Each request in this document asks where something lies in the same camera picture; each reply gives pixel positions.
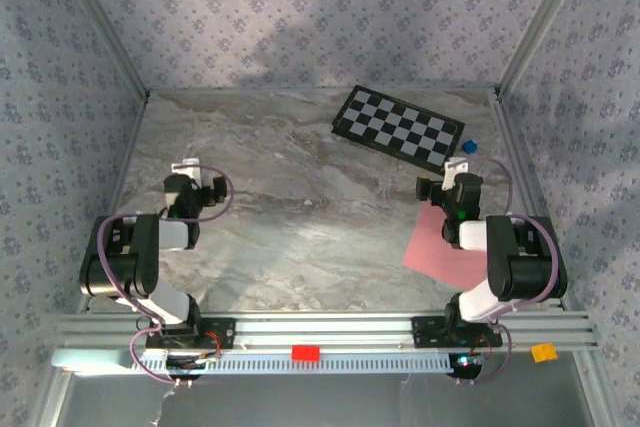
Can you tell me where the pink paper sheet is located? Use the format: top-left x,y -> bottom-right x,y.
402,204 -> 489,291

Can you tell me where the black white checkerboard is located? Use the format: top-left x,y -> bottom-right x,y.
330,85 -> 466,177

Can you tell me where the black round controller board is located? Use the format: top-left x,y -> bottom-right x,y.
449,352 -> 486,378
166,354 -> 221,379

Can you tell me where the orange toy brick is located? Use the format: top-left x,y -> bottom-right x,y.
530,342 -> 559,364

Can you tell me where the pale blue flat plate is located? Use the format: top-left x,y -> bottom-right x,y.
52,349 -> 134,373

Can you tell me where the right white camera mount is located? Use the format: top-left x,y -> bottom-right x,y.
443,156 -> 470,191

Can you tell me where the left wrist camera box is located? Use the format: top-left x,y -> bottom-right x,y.
208,174 -> 229,206

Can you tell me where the aluminium frame rail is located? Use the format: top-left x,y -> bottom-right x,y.
74,94 -> 151,316
492,89 -> 574,313
147,86 -> 499,96

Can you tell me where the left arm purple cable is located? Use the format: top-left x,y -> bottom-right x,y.
96,164 -> 236,388

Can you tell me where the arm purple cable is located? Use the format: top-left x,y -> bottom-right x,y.
452,155 -> 561,388
96,164 -> 236,388

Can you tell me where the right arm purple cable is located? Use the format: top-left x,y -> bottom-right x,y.
452,155 -> 561,388

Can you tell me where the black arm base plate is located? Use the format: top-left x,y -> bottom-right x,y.
145,317 -> 237,351
411,315 -> 504,350

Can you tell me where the wide aluminium extrusion rail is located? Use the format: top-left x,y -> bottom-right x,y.
55,311 -> 600,352

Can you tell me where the aluminium frame post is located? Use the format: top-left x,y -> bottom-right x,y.
49,0 -> 151,101
494,0 -> 601,101

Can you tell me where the white slotted cable duct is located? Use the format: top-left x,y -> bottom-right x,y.
130,350 -> 454,376

